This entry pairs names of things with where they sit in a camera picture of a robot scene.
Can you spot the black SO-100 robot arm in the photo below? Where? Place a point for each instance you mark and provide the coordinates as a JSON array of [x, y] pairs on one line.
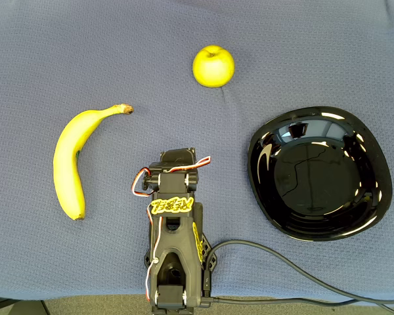
[[177, 249]]

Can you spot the black camera stand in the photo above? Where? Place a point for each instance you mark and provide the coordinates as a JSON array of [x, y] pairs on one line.
[[0, 303]]

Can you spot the blue woven table cloth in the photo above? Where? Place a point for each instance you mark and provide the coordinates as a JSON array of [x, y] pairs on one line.
[[118, 49]]

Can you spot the yellow banana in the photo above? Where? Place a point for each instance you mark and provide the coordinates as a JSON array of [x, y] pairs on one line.
[[69, 157]]

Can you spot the green apple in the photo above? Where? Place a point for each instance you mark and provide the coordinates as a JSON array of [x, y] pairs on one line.
[[213, 67]]

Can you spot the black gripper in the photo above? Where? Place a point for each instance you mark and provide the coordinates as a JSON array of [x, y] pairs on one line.
[[178, 157]]

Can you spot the glossy black plate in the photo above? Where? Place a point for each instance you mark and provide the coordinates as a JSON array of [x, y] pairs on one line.
[[315, 180]]

